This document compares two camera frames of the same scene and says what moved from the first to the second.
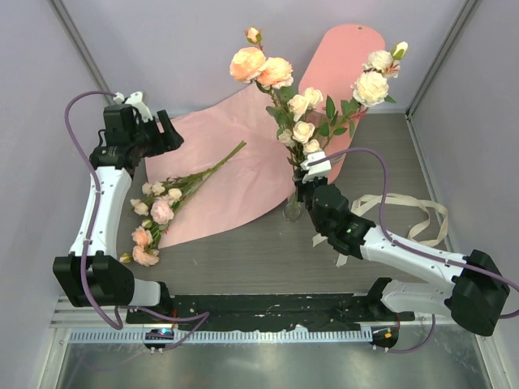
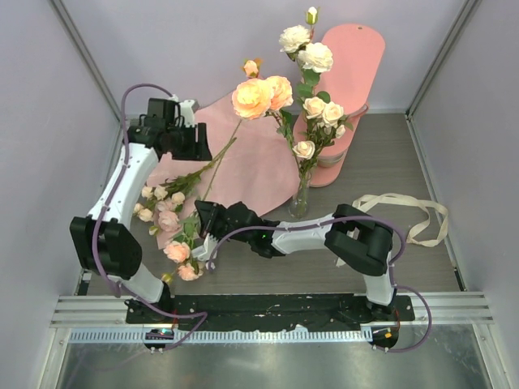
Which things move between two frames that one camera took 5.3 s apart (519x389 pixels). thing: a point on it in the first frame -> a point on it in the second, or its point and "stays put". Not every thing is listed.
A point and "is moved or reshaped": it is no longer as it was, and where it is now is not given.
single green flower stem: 251,65 -> 258,96
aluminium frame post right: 463,19 stays put
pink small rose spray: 161,198 is moved or reshaped
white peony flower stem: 370,87 -> 311,57
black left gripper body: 148,138 -> 183,143
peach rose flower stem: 147,242 -> 185,250
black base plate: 231,312 stays put
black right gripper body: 306,190 -> 216,224
